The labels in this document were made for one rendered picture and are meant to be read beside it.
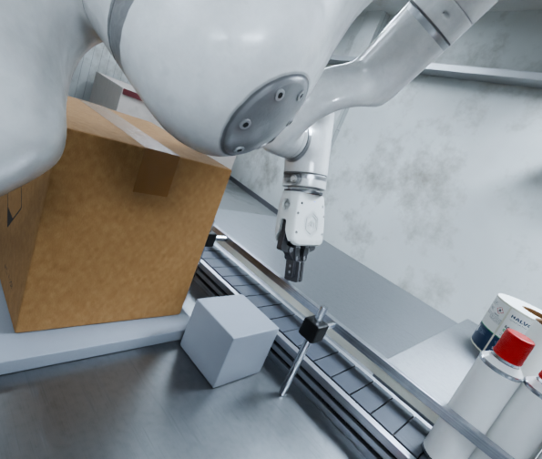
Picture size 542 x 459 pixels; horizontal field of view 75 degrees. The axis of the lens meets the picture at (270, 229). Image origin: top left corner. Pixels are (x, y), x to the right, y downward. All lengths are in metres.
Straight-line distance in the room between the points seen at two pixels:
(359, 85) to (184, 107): 0.43
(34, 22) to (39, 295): 0.35
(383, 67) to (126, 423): 0.60
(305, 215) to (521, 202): 3.25
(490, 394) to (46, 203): 0.57
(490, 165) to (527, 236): 0.74
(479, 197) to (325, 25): 3.72
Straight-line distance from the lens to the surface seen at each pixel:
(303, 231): 0.65
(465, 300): 3.86
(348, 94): 0.60
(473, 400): 0.55
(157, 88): 0.23
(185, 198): 0.53
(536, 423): 0.56
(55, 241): 0.50
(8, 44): 0.24
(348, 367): 0.67
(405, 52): 0.62
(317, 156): 0.66
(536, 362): 0.80
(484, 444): 0.55
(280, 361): 0.66
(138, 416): 0.51
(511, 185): 3.86
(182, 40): 0.21
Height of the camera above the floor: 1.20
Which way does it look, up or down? 15 degrees down
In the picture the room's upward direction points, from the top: 22 degrees clockwise
